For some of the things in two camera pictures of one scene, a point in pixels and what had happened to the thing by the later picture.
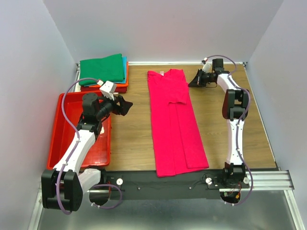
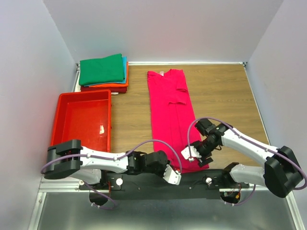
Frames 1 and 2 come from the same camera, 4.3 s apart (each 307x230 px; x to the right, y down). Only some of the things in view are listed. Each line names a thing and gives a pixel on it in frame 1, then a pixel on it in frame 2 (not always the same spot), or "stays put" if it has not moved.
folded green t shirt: (109, 69) stays put
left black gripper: (124, 106) to (162, 173)
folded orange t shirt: (119, 85) stays put
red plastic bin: (62, 133) stays put
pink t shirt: (177, 145) stays put
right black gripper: (196, 82) to (202, 161)
